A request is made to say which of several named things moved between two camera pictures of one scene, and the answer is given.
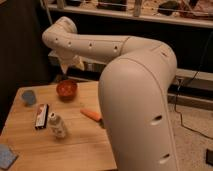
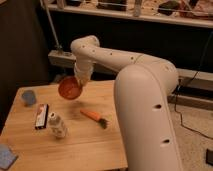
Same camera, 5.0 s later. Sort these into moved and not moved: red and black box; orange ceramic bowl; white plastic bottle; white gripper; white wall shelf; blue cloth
Moved: orange ceramic bowl; white gripper
Not moved: blue cloth; white plastic bottle; red and black box; white wall shelf
